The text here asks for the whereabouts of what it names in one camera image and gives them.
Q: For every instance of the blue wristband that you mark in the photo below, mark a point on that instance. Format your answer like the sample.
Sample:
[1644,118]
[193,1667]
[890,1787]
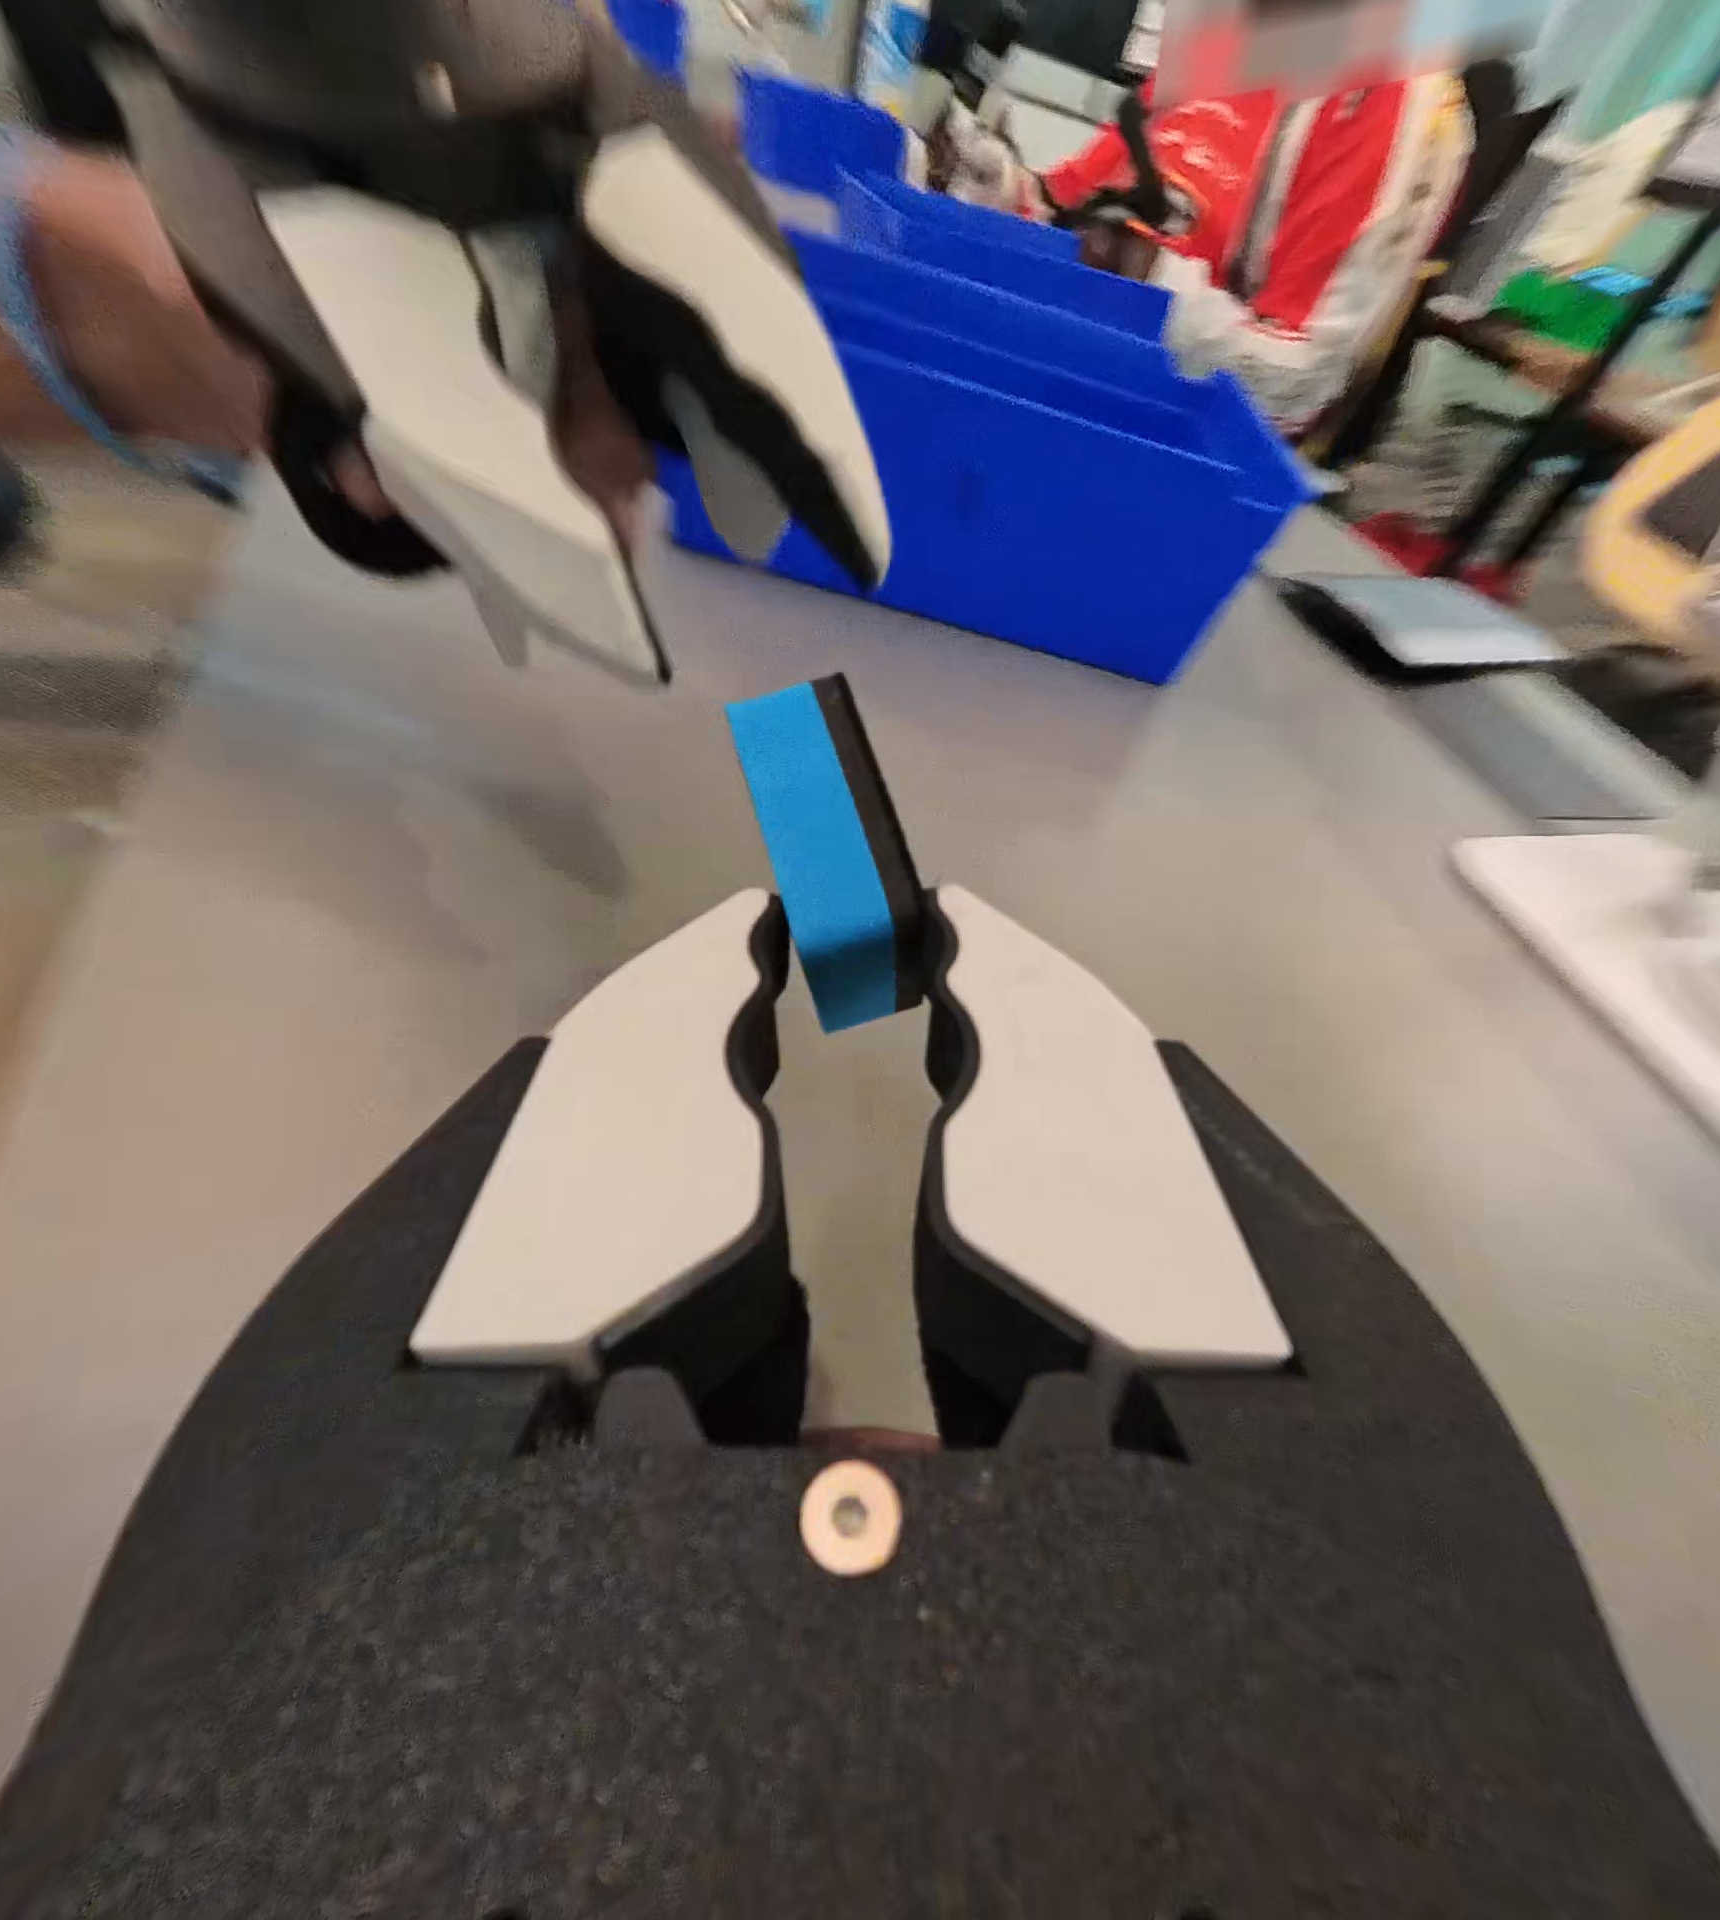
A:
[13,286]

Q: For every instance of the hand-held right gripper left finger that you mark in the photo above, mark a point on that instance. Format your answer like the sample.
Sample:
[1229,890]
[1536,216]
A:
[604,1183]

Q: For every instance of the white folding stand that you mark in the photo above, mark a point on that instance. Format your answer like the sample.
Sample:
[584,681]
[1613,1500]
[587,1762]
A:
[1672,960]

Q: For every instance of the red white snack packet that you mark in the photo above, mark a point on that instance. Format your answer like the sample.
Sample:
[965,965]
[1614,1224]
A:
[1311,195]

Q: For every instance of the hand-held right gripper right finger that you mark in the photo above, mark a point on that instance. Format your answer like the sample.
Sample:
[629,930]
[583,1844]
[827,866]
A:
[1102,1183]

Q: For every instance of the silver laptop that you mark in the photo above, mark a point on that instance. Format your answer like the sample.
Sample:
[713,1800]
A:
[1430,624]

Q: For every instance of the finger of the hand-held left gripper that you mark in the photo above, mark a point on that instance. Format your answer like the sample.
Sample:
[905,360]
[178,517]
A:
[742,330]
[470,449]

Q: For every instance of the blue plastic bin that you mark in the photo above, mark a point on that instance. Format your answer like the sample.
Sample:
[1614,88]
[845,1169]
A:
[1039,512]

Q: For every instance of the small blue bin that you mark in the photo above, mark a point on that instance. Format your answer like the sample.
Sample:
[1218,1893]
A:
[801,125]

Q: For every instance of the black board with wooden rim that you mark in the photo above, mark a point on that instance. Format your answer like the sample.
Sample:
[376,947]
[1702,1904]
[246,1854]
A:
[1641,512]

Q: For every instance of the light blue foam block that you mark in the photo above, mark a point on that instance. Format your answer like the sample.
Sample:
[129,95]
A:
[821,840]

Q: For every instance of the white plastic bottle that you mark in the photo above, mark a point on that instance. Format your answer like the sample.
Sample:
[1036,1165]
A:
[894,44]

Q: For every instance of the person's left hand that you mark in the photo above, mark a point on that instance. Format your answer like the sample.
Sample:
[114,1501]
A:
[156,330]

